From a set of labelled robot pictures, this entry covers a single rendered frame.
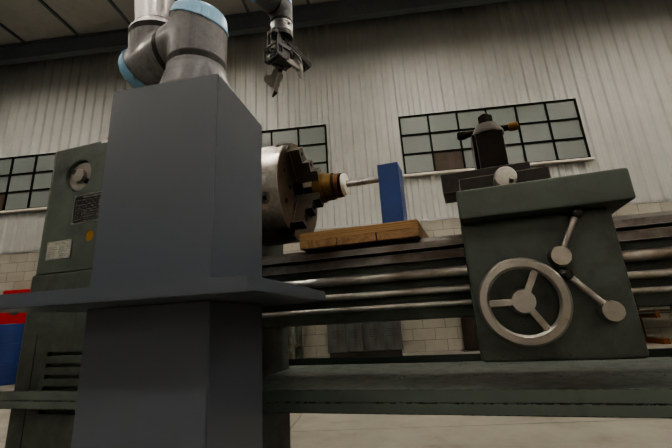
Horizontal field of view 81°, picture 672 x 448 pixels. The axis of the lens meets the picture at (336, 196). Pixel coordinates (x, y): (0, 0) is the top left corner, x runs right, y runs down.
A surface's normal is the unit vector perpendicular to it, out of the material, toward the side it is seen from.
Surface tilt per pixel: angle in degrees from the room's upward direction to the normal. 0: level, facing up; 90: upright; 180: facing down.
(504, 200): 90
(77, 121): 90
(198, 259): 90
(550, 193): 90
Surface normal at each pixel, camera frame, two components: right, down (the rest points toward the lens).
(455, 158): -0.11, -0.29
